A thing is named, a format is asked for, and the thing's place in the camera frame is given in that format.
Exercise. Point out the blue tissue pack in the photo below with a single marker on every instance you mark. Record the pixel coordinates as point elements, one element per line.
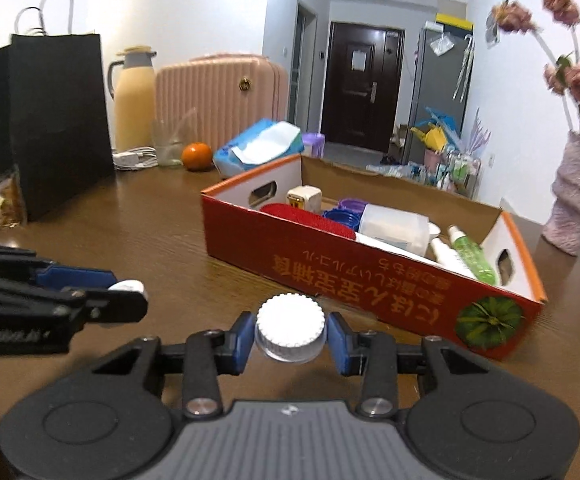
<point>259,144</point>

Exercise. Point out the dark brown door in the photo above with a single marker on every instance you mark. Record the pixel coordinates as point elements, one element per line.
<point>363,80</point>

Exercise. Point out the green spray bottle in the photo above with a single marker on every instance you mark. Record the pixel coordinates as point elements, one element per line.
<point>472,255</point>

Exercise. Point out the pink textured vase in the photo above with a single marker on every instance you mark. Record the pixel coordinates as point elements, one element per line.
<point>562,229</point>

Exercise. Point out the dried pink roses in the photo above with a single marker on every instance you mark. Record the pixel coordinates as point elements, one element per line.
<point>562,72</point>

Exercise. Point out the white ridged bottle cap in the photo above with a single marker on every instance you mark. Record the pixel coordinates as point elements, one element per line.
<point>291,328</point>

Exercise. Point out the translucent plastic container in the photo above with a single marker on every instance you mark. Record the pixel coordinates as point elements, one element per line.
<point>402,229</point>

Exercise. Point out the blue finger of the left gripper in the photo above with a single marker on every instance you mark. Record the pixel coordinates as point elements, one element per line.
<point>103,306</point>
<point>61,277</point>

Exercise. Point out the clear drinking glass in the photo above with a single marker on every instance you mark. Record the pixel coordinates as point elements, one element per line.
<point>170,137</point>

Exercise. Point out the pink ribbed suitcase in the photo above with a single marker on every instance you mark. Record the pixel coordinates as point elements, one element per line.
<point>214,98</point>

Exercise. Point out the white charger plug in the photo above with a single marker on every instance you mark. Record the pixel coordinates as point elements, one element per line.
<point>305,197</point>

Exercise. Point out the yellow thermos jug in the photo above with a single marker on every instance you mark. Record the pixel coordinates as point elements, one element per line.
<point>132,86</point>

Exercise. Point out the black paper bag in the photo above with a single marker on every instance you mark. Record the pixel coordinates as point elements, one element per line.
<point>54,132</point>

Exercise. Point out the white small spray bottle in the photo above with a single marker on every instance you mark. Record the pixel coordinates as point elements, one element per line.
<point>449,259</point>

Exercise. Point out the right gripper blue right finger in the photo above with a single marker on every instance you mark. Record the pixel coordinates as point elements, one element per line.
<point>349,350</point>

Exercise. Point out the white lid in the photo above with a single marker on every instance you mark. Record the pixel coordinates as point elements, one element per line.
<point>130,286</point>

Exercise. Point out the orange fruit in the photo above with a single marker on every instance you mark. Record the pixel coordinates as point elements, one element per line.
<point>197,156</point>

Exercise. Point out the purple tissue pack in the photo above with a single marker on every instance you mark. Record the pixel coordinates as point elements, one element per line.
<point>314,144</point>

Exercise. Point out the blue bottle cap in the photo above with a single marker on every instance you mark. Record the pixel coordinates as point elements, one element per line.
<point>343,217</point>

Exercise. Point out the red cardboard box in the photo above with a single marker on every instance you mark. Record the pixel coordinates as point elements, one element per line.
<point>412,293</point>

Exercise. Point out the grey refrigerator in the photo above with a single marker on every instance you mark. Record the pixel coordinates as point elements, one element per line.
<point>443,65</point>

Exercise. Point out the wire rack with clutter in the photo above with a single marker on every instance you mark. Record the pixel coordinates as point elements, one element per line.
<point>450,163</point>

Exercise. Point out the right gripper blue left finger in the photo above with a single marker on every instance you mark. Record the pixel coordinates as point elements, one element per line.
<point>237,345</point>

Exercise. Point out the purple bottle cap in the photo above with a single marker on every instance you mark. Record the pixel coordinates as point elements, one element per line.
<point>353,205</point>

